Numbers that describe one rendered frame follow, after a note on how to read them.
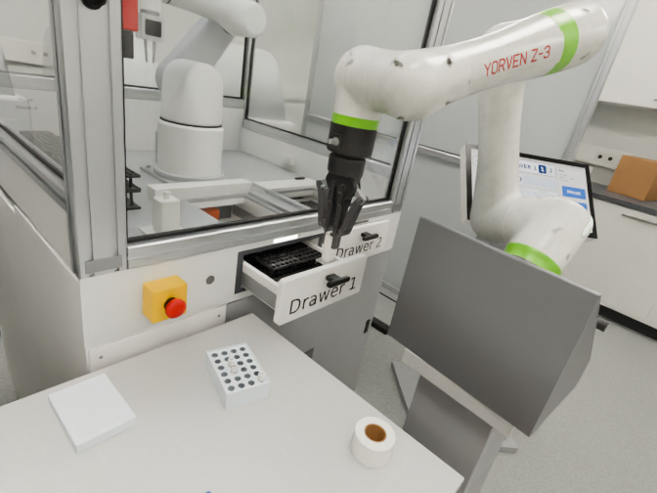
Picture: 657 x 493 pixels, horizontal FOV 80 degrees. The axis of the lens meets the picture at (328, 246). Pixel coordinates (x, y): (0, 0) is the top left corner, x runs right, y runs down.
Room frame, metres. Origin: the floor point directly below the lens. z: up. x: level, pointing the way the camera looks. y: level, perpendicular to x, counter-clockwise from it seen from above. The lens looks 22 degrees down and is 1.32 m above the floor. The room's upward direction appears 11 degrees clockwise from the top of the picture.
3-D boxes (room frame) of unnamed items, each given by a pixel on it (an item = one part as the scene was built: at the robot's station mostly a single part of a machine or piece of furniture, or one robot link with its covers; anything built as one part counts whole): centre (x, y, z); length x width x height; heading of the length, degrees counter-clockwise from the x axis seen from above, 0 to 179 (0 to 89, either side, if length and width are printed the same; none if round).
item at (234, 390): (0.60, 0.13, 0.78); 0.12 x 0.08 x 0.04; 36
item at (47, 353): (1.26, 0.45, 0.40); 1.03 x 0.95 x 0.80; 141
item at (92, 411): (0.47, 0.33, 0.77); 0.13 x 0.09 x 0.02; 52
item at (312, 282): (0.84, -0.01, 0.87); 0.29 x 0.02 x 0.11; 141
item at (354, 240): (1.17, -0.09, 0.87); 0.29 x 0.02 x 0.11; 141
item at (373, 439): (0.50, -0.14, 0.78); 0.07 x 0.07 x 0.04
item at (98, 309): (1.26, 0.46, 0.87); 1.02 x 0.95 x 0.14; 141
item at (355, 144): (0.80, 0.00, 1.22); 0.12 x 0.09 x 0.06; 141
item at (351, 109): (0.80, -0.01, 1.32); 0.13 x 0.11 x 0.14; 37
